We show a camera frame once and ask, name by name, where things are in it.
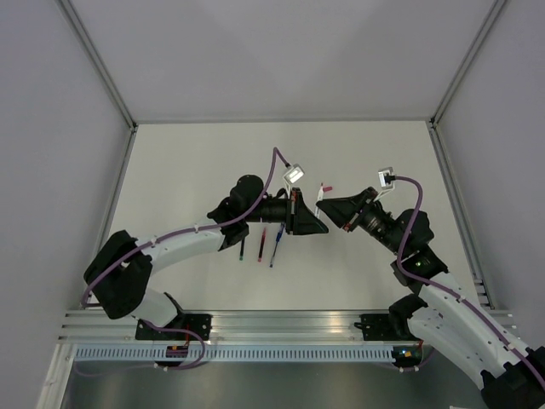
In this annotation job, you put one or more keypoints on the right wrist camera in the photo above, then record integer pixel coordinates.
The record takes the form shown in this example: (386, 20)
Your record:
(386, 178)

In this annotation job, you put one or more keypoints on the right aluminium frame post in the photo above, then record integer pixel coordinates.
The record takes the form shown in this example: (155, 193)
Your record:
(493, 14)

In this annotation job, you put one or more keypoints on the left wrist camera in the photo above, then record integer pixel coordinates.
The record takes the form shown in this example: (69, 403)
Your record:
(292, 174)

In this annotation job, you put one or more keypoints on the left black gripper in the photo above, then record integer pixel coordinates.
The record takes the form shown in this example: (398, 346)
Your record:
(302, 221)

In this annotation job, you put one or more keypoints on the red gel pen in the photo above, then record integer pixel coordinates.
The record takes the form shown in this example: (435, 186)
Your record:
(262, 245)

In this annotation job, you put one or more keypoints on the aluminium mounting rail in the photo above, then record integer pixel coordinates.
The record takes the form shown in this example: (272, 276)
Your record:
(296, 327)

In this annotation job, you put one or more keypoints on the aluminium frame post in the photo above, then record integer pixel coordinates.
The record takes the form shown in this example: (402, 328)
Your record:
(493, 14)
(81, 33)

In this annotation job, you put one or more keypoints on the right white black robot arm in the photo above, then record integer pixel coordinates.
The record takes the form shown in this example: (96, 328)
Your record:
(506, 371)

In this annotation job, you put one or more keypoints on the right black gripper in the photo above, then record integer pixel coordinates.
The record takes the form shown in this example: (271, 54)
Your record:
(344, 210)

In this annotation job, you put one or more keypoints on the left aluminium frame post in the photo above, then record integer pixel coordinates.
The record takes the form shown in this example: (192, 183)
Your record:
(81, 33)

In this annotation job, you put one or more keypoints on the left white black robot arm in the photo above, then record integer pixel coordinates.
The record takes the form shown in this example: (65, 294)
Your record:
(120, 273)

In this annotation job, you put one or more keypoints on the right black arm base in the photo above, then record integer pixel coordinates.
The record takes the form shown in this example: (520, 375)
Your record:
(392, 325)

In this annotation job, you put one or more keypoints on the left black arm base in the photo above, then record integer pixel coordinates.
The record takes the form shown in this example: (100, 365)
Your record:
(181, 329)

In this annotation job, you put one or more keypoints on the blue gel pen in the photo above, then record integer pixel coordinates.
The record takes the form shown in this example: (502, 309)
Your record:
(276, 244)

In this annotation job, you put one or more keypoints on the white red-tipped marker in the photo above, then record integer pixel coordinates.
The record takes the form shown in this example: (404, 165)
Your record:
(320, 197)

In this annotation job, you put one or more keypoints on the white slotted cable duct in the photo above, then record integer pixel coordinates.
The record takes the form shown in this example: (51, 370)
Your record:
(236, 353)

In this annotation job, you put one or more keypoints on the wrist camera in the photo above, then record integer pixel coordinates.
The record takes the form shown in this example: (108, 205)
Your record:
(386, 178)
(292, 174)

